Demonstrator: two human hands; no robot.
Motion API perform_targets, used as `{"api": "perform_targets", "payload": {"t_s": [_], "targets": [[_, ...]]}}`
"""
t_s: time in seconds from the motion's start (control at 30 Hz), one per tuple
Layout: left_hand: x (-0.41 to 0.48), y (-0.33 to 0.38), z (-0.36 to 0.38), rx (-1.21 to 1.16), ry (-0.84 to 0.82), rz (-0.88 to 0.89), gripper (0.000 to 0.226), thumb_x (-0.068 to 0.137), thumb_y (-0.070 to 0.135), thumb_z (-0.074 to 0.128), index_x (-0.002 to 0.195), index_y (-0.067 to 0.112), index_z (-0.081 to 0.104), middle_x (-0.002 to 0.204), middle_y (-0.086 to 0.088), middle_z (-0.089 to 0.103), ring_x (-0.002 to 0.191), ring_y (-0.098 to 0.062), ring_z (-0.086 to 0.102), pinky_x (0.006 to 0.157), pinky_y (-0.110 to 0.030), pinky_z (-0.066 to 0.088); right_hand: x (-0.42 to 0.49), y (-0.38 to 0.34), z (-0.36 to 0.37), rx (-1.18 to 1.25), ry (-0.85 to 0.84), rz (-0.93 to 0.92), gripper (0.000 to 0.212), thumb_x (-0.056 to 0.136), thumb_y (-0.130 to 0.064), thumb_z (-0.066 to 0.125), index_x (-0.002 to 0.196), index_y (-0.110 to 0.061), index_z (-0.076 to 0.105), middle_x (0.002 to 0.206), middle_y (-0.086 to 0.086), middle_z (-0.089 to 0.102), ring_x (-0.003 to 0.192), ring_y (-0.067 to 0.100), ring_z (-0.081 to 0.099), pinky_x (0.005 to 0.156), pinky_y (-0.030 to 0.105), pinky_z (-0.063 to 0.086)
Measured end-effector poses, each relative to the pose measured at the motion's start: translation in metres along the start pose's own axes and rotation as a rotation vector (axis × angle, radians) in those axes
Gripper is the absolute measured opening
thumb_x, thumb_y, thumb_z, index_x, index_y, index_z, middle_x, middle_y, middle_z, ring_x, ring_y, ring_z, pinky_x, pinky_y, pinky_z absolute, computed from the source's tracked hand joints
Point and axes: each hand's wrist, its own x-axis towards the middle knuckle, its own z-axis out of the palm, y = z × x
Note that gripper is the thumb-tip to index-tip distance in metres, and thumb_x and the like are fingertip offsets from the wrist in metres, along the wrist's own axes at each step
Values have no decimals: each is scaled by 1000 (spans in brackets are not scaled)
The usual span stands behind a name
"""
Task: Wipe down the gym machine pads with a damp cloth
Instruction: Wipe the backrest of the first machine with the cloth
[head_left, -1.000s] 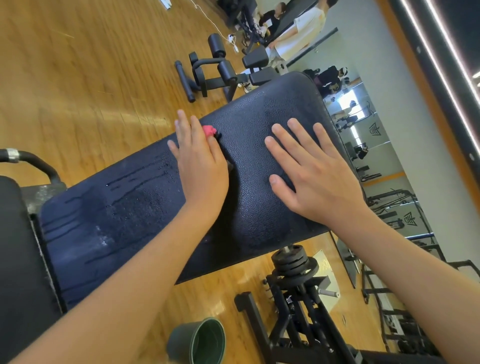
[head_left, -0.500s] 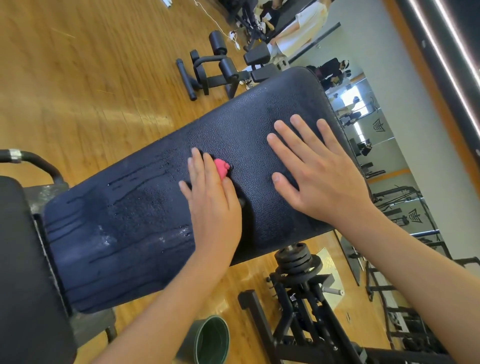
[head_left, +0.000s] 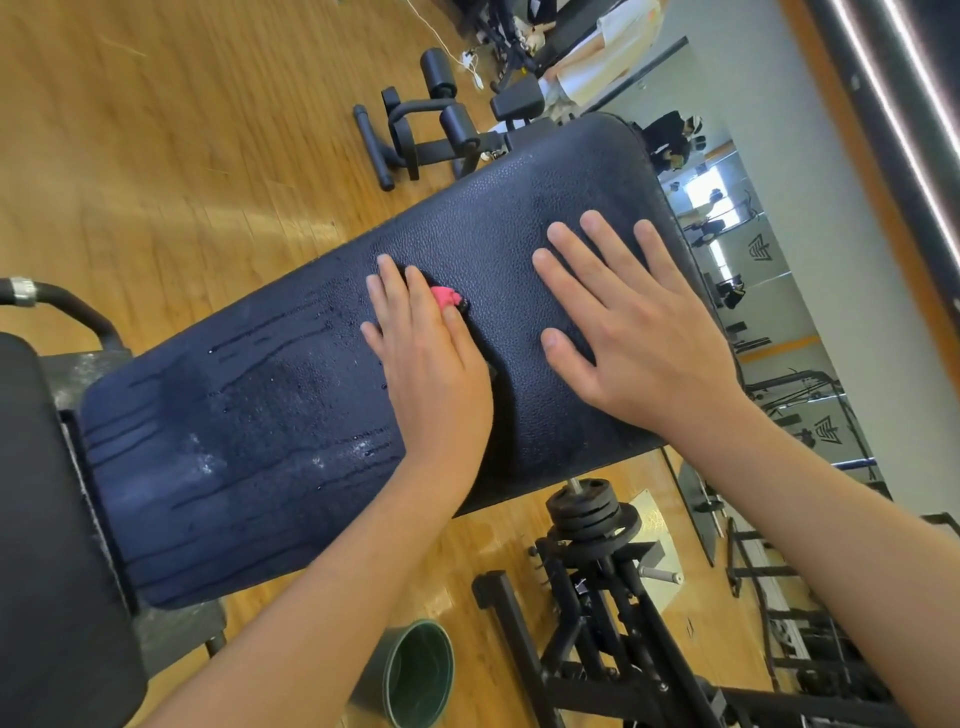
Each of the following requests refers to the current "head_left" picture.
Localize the person's left hand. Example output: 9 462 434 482
358 253 497 482

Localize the person's right hand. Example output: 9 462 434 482
531 208 747 444

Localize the person's left forearm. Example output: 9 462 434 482
142 457 482 728

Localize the person's right forearm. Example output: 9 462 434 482
682 393 960 728

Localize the black weight plate stack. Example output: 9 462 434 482
544 477 639 545

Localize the black gym machine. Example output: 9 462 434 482
352 48 549 192

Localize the dark green plastic bucket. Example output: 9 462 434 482
349 619 456 728

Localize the black dumbbell rack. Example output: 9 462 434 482
450 0 534 47

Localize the large wall mirror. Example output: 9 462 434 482
637 37 902 482

